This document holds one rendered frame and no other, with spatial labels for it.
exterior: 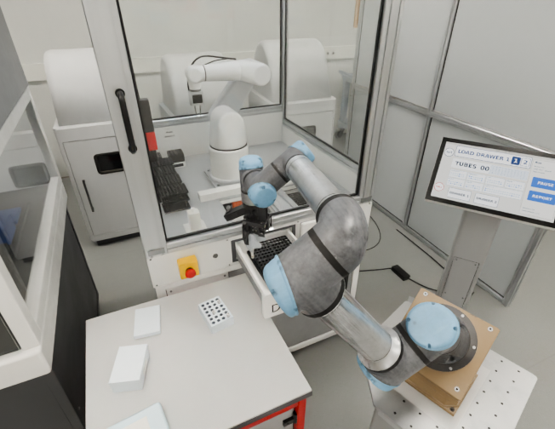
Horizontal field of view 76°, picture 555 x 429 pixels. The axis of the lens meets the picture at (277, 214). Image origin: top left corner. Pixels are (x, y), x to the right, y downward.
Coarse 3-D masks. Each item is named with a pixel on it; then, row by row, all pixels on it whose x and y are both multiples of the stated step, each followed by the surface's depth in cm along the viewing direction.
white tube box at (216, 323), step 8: (216, 296) 134; (200, 304) 130; (208, 304) 132; (216, 304) 130; (224, 304) 130; (200, 312) 131; (208, 312) 128; (216, 312) 127; (224, 312) 127; (208, 320) 124; (216, 320) 124; (224, 320) 124; (232, 320) 126; (216, 328) 123; (224, 328) 125
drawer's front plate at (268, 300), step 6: (264, 294) 117; (270, 294) 117; (264, 300) 117; (270, 300) 118; (264, 306) 119; (270, 306) 120; (276, 306) 121; (264, 312) 120; (270, 312) 121; (276, 312) 123; (282, 312) 124
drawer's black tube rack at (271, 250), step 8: (280, 240) 148; (288, 240) 147; (264, 248) 144; (272, 248) 143; (280, 248) 143; (256, 256) 139; (264, 256) 138; (272, 256) 138; (256, 264) 139; (264, 264) 135; (264, 280) 132
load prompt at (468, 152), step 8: (456, 152) 163; (464, 152) 162; (472, 152) 160; (480, 152) 159; (488, 152) 158; (496, 152) 157; (480, 160) 159; (488, 160) 158; (496, 160) 156; (504, 160) 155; (512, 160) 154; (520, 160) 153; (528, 160) 152; (528, 168) 151
